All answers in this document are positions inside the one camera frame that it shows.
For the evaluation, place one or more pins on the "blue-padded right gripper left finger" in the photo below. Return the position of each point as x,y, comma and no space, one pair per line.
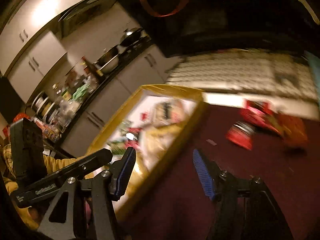
66,215

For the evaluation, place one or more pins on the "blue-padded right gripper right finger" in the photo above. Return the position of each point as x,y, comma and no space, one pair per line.
245,209

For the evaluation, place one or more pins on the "red black snack packet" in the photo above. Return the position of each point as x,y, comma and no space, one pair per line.
241,134

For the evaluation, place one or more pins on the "dark red snack bag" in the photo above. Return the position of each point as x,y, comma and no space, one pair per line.
294,132

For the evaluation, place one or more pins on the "red wrapper snack packet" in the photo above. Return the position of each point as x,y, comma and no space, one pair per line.
259,113

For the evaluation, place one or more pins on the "clear cracker pack yellow edge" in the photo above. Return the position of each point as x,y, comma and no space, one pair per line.
168,112

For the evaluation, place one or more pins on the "yellow sleeved forearm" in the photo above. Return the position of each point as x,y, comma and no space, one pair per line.
29,215

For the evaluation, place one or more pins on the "yellow cardboard tray box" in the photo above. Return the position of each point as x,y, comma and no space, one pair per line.
138,110

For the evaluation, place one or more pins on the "tan chips bag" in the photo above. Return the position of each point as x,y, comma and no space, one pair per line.
155,141

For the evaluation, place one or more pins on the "dark red table mat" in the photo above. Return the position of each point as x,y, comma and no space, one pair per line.
175,207

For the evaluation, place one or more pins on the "stack of plates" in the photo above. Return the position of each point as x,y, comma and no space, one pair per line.
45,109

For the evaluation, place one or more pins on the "green cloth on counter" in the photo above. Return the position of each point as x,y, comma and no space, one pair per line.
81,93

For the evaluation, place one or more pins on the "dark glass bottle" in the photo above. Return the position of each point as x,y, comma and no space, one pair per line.
93,70

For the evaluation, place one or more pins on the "metal bowl on counter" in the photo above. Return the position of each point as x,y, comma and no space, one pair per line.
108,61

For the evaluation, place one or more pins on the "white lower cabinets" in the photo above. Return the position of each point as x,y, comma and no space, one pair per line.
140,67

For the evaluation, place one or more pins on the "white upper cabinet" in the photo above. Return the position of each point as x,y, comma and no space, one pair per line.
28,50

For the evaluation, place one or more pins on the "beige mechanical keyboard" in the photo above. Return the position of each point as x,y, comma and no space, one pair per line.
248,71

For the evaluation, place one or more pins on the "black wok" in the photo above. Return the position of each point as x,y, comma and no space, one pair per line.
131,36

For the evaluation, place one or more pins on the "blue book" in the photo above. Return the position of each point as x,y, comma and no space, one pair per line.
314,63

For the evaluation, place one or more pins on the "range hood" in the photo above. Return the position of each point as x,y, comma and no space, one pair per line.
81,13

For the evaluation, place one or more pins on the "black computer monitor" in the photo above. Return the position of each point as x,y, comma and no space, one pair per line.
185,27

